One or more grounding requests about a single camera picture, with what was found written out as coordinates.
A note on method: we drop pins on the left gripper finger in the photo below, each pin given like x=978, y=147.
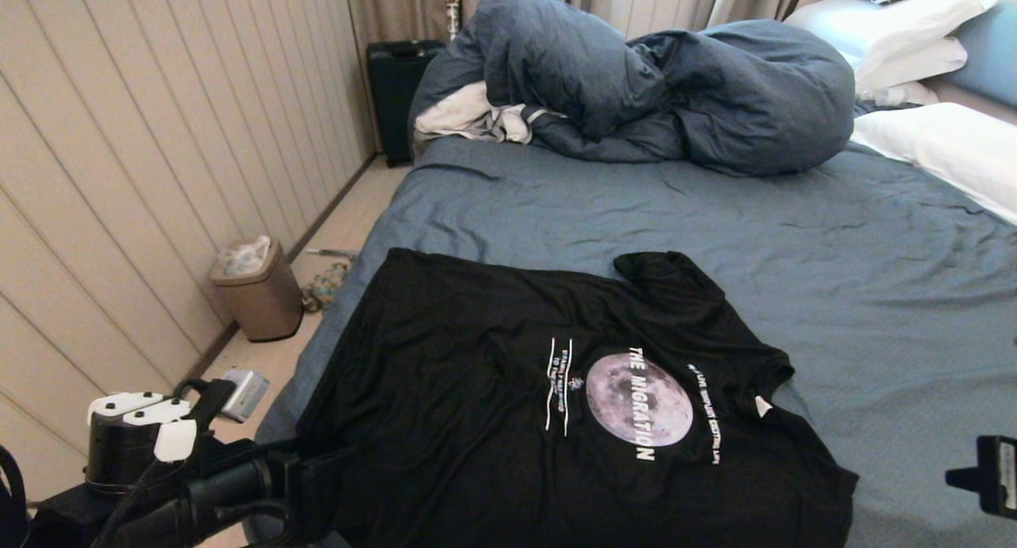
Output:
x=324, y=480
x=326, y=459

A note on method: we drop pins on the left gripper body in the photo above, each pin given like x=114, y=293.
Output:
x=238, y=488

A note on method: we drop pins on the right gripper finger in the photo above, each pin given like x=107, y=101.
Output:
x=963, y=484
x=963, y=473

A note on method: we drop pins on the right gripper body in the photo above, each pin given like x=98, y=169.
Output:
x=1001, y=476

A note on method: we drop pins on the black printed t-shirt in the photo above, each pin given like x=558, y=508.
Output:
x=477, y=421

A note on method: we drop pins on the bronze trash bin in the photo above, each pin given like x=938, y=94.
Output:
x=266, y=300

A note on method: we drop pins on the teal patterned cloth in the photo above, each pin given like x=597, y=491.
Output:
x=326, y=288

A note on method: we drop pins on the thin metal rod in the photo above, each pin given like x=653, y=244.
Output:
x=334, y=253

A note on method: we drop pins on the clear plastic bin bag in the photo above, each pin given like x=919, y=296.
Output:
x=245, y=256

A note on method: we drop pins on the bed with blue sheet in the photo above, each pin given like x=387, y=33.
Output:
x=794, y=254

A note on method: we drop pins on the long white pillow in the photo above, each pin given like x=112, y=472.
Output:
x=945, y=147

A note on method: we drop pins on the black suitcase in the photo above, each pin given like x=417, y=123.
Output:
x=393, y=91

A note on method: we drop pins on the small white pillow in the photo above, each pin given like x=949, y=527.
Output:
x=898, y=94

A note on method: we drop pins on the flat white pillow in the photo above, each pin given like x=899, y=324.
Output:
x=914, y=63

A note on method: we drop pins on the blue padded headboard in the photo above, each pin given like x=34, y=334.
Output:
x=989, y=52

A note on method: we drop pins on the crumpled dark blue duvet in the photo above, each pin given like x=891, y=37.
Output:
x=715, y=91

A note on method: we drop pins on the large white pillow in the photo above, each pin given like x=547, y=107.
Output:
x=890, y=20

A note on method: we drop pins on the white sheer curtain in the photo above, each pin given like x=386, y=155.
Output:
x=659, y=1

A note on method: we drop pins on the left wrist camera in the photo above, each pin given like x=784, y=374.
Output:
x=245, y=393

